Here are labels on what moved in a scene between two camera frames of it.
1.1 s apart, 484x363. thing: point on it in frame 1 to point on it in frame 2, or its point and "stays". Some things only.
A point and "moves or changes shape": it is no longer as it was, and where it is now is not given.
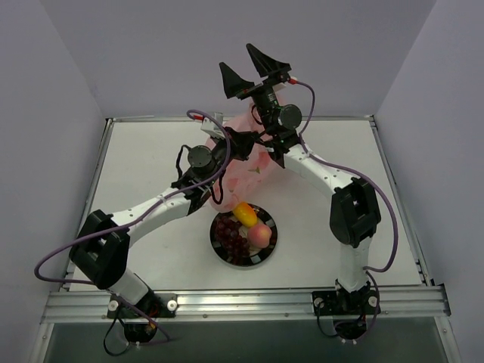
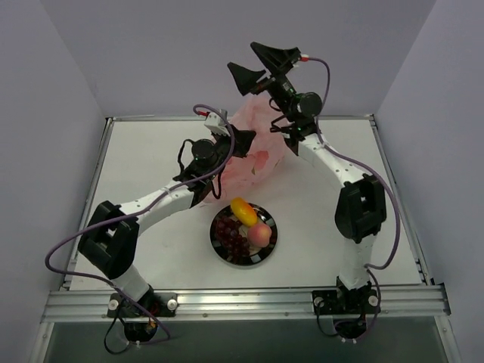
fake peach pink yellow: x=259 y=235 stays
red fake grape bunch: x=235 y=245 stays
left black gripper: x=246 y=140 stays
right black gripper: x=262 y=85 to x=272 y=76
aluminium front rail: x=423 y=302 stays
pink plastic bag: x=237 y=178 moves or changes shape
